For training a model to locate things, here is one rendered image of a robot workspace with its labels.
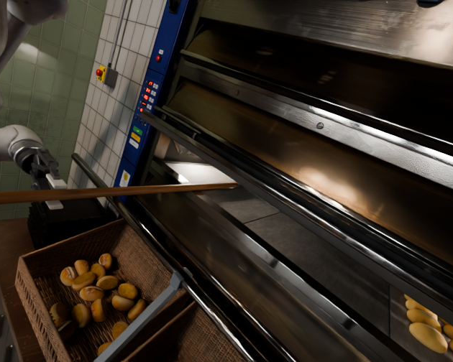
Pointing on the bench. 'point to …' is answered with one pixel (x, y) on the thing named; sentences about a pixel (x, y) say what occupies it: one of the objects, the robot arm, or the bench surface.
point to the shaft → (92, 192)
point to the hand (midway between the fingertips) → (55, 192)
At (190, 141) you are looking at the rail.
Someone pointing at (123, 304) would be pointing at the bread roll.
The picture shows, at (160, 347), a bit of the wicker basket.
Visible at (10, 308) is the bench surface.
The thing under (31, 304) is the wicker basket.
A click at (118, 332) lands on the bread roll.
